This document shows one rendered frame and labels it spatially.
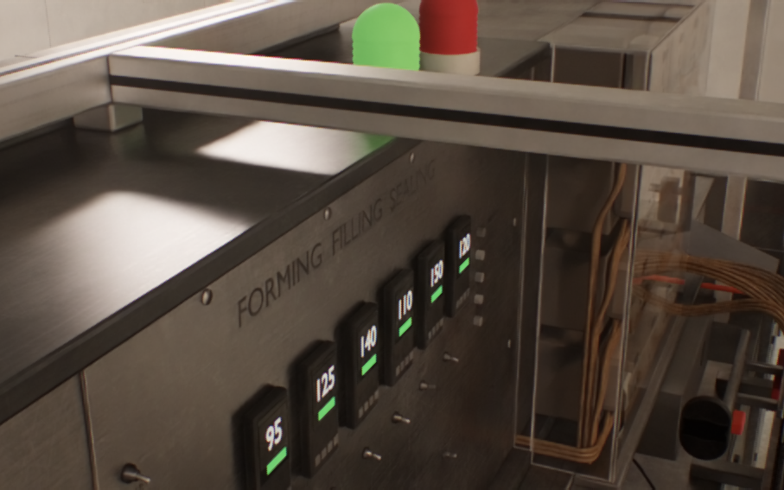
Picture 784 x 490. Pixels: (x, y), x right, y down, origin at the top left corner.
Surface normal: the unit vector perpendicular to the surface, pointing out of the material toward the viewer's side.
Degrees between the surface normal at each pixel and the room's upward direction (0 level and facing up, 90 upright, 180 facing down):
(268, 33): 90
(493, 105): 90
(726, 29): 90
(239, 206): 0
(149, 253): 0
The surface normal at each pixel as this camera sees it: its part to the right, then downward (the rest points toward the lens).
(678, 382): 0.00, -0.93
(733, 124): -0.39, 0.33
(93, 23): 0.92, 0.14
